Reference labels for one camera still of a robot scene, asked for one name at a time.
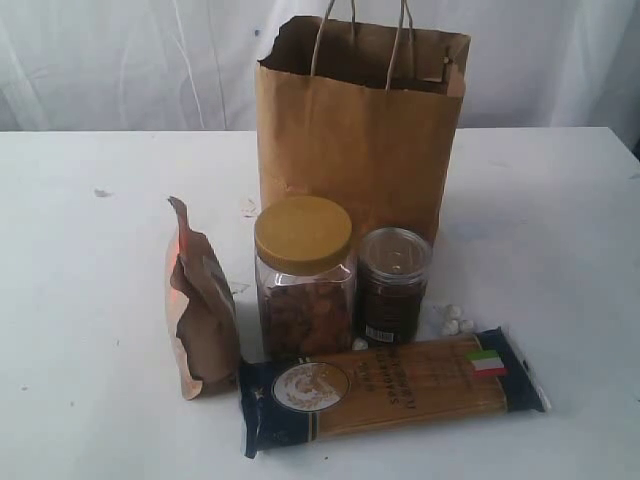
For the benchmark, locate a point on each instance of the white backdrop curtain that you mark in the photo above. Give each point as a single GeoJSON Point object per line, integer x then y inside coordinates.
{"type": "Point", "coordinates": [189, 65]}

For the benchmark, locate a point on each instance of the brown paper shopping bag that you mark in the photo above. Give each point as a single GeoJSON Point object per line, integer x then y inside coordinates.
{"type": "Point", "coordinates": [361, 114]}

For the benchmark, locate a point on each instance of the clear jar with gold lid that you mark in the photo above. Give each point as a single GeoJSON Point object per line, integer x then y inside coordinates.
{"type": "Point", "coordinates": [305, 277]}

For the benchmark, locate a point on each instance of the crumpled brown paper pouch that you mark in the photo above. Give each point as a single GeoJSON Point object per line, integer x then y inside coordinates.
{"type": "Point", "coordinates": [200, 312]}

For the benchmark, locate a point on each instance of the spaghetti packet with Italian flag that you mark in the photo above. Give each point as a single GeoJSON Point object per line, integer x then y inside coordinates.
{"type": "Point", "coordinates": [294, 402]}

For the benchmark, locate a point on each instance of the dark tea jar clear lid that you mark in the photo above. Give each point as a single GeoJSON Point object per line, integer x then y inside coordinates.
{"type": "Point", "coordinates": [392, 275]}

